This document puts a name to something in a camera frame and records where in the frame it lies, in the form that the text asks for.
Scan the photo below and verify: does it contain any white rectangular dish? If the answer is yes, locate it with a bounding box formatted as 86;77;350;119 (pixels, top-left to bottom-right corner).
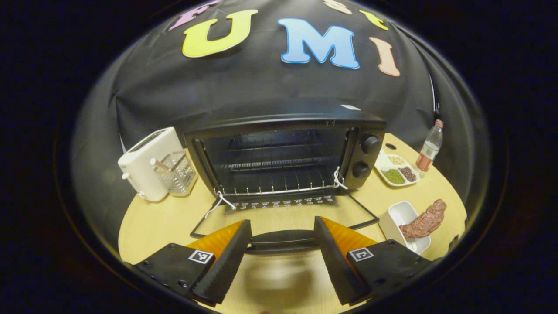
378;201;432;255

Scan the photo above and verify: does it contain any clear utensil holder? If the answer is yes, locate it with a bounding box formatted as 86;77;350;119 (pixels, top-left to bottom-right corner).
150;150;198;197

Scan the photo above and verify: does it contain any white toaster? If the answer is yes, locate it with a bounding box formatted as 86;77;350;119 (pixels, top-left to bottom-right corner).
118;126;184;202

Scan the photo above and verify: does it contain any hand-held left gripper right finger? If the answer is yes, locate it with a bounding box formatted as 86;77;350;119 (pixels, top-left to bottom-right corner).
314;216;441;306

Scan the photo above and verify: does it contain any white divided dish with beans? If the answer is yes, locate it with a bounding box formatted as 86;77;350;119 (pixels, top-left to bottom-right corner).
374;150;420;187

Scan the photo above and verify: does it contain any black electric oven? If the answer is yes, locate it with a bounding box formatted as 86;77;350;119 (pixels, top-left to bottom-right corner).
184;114;386;255

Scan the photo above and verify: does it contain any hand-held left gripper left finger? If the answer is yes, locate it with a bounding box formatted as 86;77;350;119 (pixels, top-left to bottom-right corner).
133;219;252;306

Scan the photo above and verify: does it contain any black backdrop cloth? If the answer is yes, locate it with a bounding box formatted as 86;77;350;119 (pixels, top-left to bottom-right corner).
72;0;491;262

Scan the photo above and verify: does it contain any plastic bottle with red label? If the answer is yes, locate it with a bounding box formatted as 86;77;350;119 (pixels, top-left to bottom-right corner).
415;119;444;173

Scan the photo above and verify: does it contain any brown meat piece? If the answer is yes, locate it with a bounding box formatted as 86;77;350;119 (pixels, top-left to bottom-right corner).
399;199;447;239

